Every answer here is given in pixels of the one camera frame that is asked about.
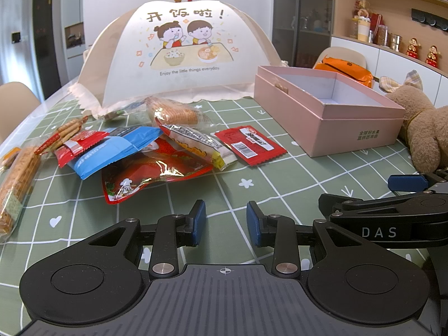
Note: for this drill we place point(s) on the red gold figurine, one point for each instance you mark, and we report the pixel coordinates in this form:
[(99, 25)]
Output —
[(432, 58), (413, 48)]

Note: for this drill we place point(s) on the white yellow snack packet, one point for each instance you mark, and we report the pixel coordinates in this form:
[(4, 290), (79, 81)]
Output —
[(202, 145)]

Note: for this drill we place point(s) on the large red roast duck packet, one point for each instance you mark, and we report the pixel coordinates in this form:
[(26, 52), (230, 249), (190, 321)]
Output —
[(159, 162)]

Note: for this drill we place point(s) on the clear bread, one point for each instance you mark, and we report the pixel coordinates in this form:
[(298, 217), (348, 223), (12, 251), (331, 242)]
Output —
[(167, 111)]

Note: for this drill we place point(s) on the wooden wall shelf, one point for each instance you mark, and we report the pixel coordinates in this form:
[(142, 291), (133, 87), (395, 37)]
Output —
[(397, 16)]

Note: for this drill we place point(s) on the beige chair left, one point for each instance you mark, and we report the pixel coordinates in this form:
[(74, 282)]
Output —
[(17, 101)]

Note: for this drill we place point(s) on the brown teddy bear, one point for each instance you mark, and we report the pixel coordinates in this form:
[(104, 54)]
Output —
[(424, 127)]

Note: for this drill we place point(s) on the glass door cabinet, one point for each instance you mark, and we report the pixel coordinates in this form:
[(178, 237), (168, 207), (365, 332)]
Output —
[(301, 30)]

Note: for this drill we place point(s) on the red gold figurine right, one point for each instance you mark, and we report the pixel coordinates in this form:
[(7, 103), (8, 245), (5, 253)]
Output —
[(432, 58)]

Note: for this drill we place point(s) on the beige chair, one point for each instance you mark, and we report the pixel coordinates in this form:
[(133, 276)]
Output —
[(344, 54), (17, 101)]

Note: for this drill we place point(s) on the small red snack packet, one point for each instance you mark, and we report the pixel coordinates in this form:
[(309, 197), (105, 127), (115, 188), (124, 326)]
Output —
[(78, 144)]

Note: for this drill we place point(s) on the long biscuit pack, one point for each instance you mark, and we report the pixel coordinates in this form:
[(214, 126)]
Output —
[(15, 188)]

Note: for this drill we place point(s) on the stick biscuit pack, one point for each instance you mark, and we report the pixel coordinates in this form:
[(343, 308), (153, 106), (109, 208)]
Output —
[(61, 135)]

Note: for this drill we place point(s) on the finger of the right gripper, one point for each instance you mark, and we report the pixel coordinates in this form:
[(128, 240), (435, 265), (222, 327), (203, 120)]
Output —
[(407, 183)]

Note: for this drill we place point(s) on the pink cardboard box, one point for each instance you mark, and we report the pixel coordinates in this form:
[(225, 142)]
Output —
[(326, 112)]

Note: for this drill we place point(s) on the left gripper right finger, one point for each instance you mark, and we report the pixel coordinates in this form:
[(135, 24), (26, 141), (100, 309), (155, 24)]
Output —
[(278, 232)]

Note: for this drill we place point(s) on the blue snack packet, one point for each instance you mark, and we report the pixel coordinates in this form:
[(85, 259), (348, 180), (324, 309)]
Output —
[(121, 142)]

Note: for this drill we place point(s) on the orange package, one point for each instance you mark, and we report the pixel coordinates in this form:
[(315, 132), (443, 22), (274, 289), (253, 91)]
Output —
[(346, 68)]

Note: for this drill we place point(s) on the white mesh food cover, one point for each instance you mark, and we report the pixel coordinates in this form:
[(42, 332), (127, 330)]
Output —
[(187, 51)]

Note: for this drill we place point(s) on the red sachet with barcode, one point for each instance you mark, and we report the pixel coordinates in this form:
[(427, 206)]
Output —
[(250, 145)]

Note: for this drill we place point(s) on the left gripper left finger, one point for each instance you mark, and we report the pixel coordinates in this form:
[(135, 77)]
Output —
[(171, 232)]

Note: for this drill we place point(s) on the red gold figurine left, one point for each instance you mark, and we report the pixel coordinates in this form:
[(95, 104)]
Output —
[(413, 48)]

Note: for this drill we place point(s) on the jars on counter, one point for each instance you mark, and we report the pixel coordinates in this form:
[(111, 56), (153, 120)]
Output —
[(370, 27)]

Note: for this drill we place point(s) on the beige chair right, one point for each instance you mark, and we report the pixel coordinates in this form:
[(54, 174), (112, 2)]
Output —
[(344, 54)]

